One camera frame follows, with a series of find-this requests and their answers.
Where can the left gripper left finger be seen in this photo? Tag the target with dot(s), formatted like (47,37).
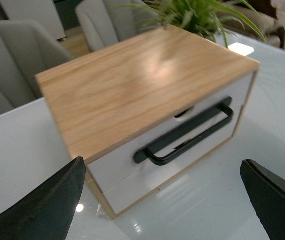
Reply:
(48,211)

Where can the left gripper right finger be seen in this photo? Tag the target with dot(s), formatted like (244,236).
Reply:
(266,192)

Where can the white front wooden drawer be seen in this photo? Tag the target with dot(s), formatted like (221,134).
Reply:
(131,172)

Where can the wooden drawer cabinet box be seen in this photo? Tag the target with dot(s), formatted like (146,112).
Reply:
(108,98)

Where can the white plant pot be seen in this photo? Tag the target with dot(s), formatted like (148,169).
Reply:
(241,49)

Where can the grey chair left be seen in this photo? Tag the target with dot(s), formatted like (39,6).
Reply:
(26,49)

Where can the grey chair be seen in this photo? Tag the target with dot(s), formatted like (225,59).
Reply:
(26,49)
(108,22)

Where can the green spider plant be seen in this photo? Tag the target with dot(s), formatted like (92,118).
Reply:
(203,18)

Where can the grey chair right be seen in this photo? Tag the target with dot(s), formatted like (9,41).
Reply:
(108,22)

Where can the black metal drawer handle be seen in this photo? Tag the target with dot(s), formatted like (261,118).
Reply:
(149,151)

